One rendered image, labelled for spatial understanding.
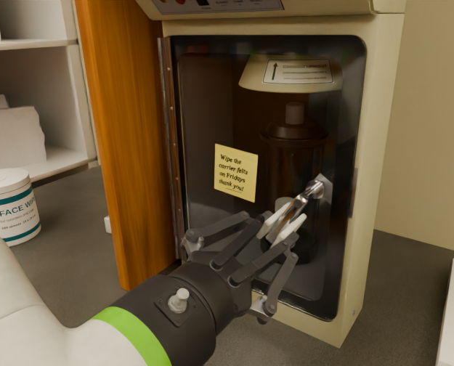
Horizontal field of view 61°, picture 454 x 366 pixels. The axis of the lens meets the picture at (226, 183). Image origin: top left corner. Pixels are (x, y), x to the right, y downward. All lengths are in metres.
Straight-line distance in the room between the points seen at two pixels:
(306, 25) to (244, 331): 0.47
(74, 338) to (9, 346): 0.05
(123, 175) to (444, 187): 0.67
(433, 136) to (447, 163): 0.06
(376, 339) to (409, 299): 0.13
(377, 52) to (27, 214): 0.81
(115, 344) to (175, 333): 0.05
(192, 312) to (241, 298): 0.09
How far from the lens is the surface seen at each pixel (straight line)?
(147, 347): 0.31
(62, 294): 0.81
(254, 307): 0.42
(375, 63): 0.48
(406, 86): 0.91
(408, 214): 0.99
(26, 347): 0.29
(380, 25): 0.48
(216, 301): 0.36
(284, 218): 0.50
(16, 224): 1.00
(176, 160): 0.65
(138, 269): 0.76
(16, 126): 1.61
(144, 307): 0.33
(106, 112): 0.63
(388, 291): 0.79
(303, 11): 0.47
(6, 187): 0.96
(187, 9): 0.55
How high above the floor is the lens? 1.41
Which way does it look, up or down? 23 degrees down
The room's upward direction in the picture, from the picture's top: 1 degrees counter-clockwise
